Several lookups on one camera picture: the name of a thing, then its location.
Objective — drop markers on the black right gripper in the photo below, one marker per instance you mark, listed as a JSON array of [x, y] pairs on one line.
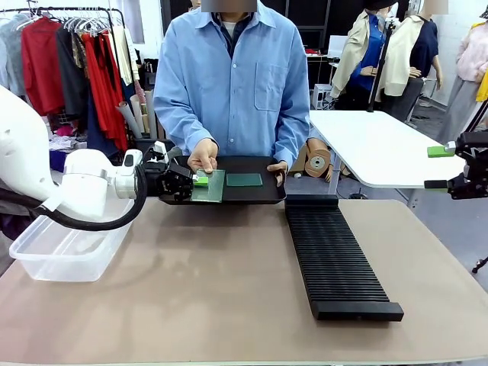
[[476, 160]]

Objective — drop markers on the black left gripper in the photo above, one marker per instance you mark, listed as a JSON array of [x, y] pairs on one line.
[[158, 179]]

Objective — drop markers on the black plastic tray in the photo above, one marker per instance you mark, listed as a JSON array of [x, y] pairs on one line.
[[248, 190]]

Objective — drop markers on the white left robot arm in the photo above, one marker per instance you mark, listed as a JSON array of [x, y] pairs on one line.
[[26, 160]]

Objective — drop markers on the blue-sleeved left forearm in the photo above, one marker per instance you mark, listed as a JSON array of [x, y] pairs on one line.
[[293, 137]]

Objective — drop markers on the blue-sleeved right forearm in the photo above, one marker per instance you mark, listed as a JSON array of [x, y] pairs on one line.
[[183, 118]]

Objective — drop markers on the person's right hand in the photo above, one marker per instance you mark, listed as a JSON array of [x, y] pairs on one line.
[[204, 154]]

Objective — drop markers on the person's left hand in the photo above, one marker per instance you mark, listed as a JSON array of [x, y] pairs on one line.
[[280, 169]]

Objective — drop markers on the white background table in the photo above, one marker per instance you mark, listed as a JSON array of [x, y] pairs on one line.
[[373, 145]]

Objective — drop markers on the cardboard fabric rolls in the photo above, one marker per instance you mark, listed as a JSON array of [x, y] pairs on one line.
[[139, 114]]

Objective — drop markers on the mannequin in pink top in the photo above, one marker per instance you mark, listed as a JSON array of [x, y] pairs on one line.
[[467, 76]]

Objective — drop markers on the black tripod leg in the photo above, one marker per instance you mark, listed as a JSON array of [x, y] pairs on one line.
[[481, 265]]

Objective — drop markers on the mannequin in cream navy top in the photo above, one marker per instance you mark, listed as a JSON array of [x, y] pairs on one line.
[[415, 53]]

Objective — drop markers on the person in blue shirt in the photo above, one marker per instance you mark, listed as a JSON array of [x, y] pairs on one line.
[[232, 76]]

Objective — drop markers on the brown cardboard spool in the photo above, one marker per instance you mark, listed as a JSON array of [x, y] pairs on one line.
[[318, 160]]

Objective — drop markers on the red dress on hanger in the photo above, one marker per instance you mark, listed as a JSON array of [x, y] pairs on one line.
[[104, 87]]

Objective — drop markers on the black slotted PCB rack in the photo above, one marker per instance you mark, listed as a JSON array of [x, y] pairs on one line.
[[335, 259]]

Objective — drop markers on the mannequin in beige jacket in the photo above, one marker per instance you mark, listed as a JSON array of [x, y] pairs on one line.
[[362, 49]]

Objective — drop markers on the clear plastic box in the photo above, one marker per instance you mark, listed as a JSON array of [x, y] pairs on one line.
[[65, 255]]

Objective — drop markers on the cream garment on hanger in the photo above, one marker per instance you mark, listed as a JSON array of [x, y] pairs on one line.
[[124, 53]]

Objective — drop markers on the black jacket on hanger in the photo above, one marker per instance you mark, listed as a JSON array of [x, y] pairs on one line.
[[72, 76]]

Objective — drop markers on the black clothes rack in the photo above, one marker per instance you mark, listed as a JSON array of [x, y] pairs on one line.
[[110, 23]]

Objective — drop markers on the red shirt on hanger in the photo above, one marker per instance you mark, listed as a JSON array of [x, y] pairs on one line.
[[40, 65]]

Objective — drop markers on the grey garment on hanger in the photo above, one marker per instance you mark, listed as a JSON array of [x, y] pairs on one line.
[[9, 53]]

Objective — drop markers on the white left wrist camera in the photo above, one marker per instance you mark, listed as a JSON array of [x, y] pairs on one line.
[[160, 150]]

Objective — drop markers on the black camera pole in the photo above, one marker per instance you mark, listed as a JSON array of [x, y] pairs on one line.
[[381, 65]]

